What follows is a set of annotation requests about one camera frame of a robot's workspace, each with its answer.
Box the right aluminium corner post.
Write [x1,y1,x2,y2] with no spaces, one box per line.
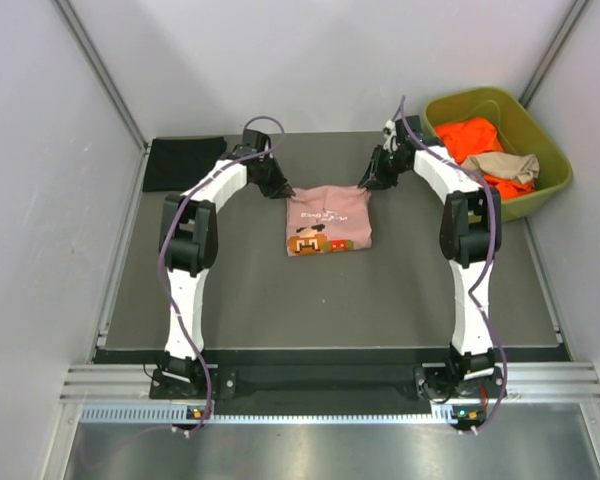
[518,0,593,109]

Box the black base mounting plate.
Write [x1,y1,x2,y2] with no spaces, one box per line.
[148,345,571,416]

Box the grey slotted cable duct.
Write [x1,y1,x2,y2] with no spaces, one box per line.
[80,404,480,426]

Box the folded black t shirt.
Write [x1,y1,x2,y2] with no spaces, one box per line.
[142,137,227,192]

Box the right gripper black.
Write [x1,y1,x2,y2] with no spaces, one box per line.
[359,144,410,191]

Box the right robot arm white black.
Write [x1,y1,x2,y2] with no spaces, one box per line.
[359,115,502,396]

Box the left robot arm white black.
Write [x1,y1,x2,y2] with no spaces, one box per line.
[154,129,294,397]

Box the left aluminium corner post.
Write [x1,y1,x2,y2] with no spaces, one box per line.
[51,0,148,150]

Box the orange t shirt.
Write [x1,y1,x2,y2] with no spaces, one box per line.
[434,117,536,200]

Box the beige t shirt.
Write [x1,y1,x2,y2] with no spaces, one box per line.
[461,152,540,184]

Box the olive green plastic bin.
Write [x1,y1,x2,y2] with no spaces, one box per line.
[423,87,573,222]

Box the pink t shirt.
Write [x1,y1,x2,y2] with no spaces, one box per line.
[286,185,372,257]

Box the aluminium corner post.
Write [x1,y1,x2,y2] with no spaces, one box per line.
[51,0,148,150]
[518,0,593,109]

